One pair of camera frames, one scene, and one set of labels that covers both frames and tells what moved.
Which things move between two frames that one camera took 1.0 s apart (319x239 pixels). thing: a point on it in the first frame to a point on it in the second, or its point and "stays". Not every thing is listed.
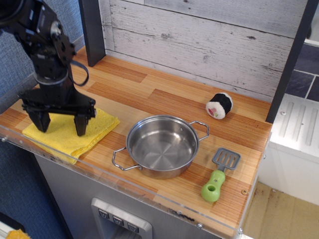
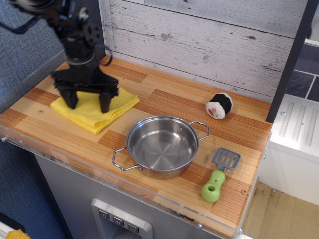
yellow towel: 62,132 to 87,114
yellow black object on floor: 19,233 stays
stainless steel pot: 162,147 stays
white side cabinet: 291,160 stays
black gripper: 57,95 to 84,74
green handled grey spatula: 224,158 stays
